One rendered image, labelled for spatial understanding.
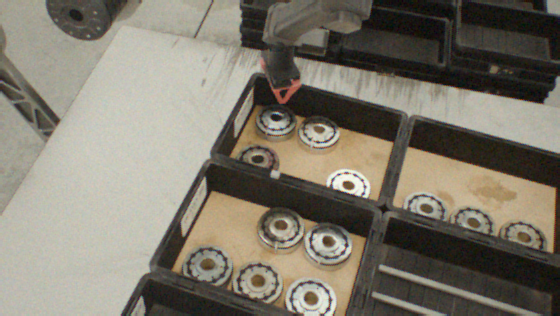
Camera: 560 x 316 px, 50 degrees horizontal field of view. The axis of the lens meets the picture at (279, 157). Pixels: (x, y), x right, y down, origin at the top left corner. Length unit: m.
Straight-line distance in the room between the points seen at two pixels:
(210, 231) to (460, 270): 0.55
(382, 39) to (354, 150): 1.13
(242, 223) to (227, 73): 0.65
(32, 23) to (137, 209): 1.93
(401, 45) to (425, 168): 1.12
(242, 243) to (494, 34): 1.57
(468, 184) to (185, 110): 0.80
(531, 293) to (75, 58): 2.32
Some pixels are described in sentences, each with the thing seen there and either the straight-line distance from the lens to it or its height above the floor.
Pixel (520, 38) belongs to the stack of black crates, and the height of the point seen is 0.49.
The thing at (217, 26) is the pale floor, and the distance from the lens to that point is 3.17.
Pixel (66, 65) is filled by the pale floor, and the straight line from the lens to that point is 3.04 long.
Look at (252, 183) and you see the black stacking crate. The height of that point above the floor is 0.90.
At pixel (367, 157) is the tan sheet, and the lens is 1.50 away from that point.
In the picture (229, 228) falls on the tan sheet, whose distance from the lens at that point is 1.34.
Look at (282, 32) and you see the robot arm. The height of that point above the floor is 1.23.
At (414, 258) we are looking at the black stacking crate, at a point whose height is 0.83.
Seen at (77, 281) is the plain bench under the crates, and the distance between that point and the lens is 1.47.
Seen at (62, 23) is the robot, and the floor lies 1.11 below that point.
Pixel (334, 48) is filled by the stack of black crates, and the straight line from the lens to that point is 2.33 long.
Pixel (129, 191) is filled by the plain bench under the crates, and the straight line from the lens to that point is 1.58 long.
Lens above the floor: 1.95
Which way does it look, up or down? 50 degrees down
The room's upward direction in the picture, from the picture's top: 5 degrees clockwise
